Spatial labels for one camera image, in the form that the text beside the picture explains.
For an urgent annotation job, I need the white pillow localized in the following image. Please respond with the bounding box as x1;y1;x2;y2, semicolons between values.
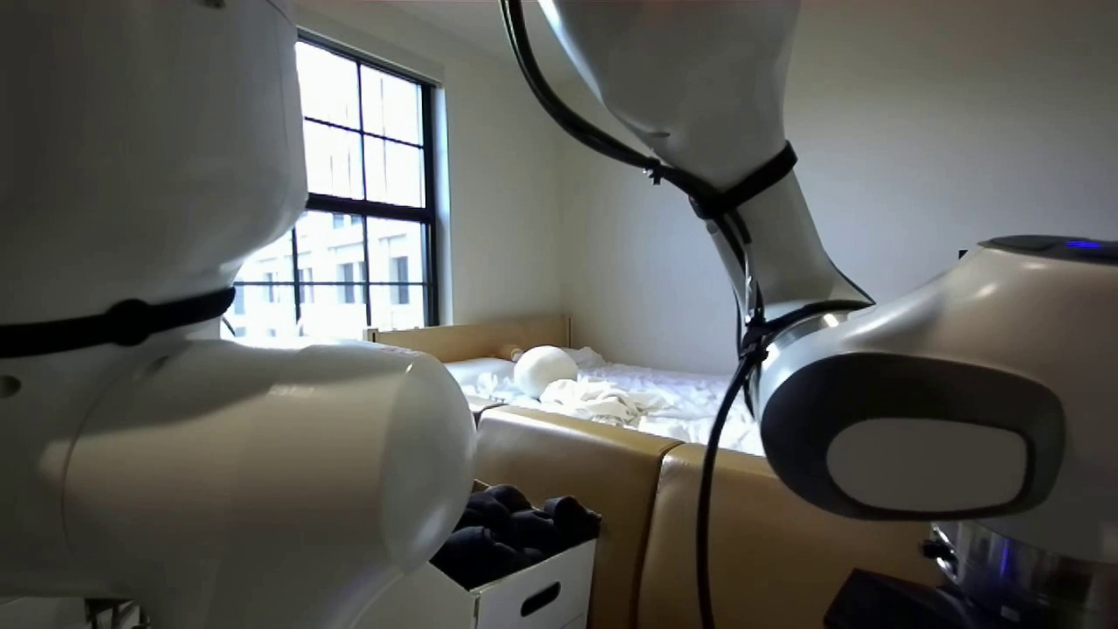
510;344;584;397

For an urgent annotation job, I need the cream crumpled cloth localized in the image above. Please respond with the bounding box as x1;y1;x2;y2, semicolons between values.
537;373;672;430

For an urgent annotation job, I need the bed with white sheets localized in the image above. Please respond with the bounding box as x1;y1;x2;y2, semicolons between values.
444;344;770;460

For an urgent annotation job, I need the brown leather couch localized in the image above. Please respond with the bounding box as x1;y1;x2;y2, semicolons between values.
469;402;951;629

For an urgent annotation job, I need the black clothes pile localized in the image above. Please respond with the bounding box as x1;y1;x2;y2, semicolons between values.
431;480;606;590

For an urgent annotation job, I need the black framed window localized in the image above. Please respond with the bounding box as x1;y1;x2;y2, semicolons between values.
217;27;456;351

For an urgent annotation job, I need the wooden bed frame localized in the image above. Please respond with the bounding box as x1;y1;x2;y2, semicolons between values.
366;310;577;368

